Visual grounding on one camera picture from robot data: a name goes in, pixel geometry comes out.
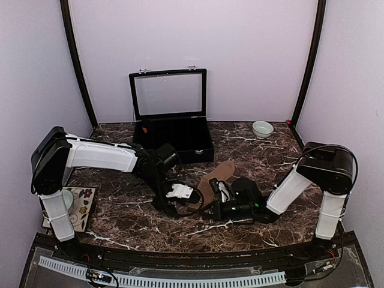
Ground green circuit board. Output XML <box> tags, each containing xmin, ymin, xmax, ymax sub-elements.
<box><xmin>85</xmin><ymin>269</ymin><xmax>112</xmax><ymax>284</ymax></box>

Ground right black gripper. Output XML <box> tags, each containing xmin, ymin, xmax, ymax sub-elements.
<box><xmin>200</xmin><ymin>199</ymin><xmax>254</xmax><ymax>221</ymax></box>

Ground white slotted cable duct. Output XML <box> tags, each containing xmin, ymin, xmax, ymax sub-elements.
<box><xmin>38</xmin><ymin>256</ymin><xmax>287</xmax><ymax>287</ymax></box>

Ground floral patterned mat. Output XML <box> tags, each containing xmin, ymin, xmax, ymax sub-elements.
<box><xmin>41</xmin><ymin>185</ymin><xmax>97</xmax><ymax>232</ymax></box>

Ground pale green bowl at back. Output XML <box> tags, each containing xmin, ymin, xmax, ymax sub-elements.
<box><xmin>252</xmin><ymin>121</ymin><xmax>274</xmax><ymax>139</ymax></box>

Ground black front rail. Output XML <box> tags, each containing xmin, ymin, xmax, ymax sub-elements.
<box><xmin>35</xmin><ymin>233</ymin><xmax>361</xmax><ymax>271</ymax></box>

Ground tan brown sock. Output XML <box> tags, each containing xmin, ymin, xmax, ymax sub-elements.
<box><xmin>196</xmin><ymin>160</ymin><xmax>236</xmax><ymax>211</ymax></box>

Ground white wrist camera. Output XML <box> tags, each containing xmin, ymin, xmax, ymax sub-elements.
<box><xmin>209</xmin><ymin>178</ymin><xmax>231</xmax><ymax>203</ymax></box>
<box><xmin>166</xmin><ymin>184</ymin><xmax>193</xmax><ymax>199</ymax></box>

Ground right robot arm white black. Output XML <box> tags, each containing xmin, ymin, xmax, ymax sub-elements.
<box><xmin>200</xmin><ymin>142</ymin><xmax>358</xmax><ymax>260</ymax></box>

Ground left black frame post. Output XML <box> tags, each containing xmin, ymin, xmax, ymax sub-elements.
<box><xmin>60</xmin><ymin>0</ymin><xmax>98</xmax><ymax>130</ymax></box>

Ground black frame post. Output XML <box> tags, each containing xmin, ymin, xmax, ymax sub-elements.
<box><xmin>290</xmin><ymin>0</ymin><xmax>326</xmax><ymax>130</ymax></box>
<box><xmin>60</xmin><ymin>0</ymin><xmax>98</xmax><ymax>130</ymax></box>

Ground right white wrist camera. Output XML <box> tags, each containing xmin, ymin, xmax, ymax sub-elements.
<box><xmin>209</xmin><ymin>178</ymin><xmax>231</xmax><ymax>203</ymax></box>

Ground pale green bowl on mat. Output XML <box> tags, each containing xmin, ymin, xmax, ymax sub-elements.
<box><xmin>62</xmin><ymin>189</ymin><xmax>74</xmax><ymax>214</ymax></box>

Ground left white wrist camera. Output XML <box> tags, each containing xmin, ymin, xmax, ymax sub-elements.
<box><xmin>166</xmin><ymin>184</ymin><xmax>193</xmax><ymax>199</ymax></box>

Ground right black frame post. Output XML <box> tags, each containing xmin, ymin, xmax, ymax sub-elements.
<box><xmin>290</xmin><ymin>0</ymin><xmax>326</xmax><ymax>130</ymax></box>

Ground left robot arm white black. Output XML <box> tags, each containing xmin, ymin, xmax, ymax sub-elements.
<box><xmin>31</xmin><ymin>126</ymin><xmax>204</xmax><ymax>262</ymax></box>

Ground black display case glass lid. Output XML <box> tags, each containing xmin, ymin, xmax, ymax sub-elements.
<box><xmin>128</xmin><ymin>67</ymin><xmax>215</xmax><ymax>166</ymax></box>

